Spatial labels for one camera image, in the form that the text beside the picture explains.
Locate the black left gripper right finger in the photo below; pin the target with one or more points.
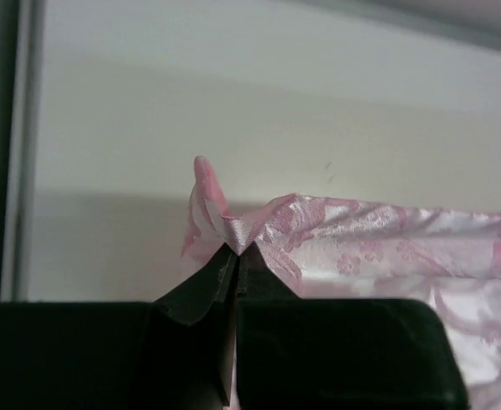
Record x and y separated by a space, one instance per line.
347 353

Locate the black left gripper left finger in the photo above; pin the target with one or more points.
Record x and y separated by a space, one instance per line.
173 353

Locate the pink satin pillowcase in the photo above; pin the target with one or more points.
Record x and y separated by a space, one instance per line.
328 247

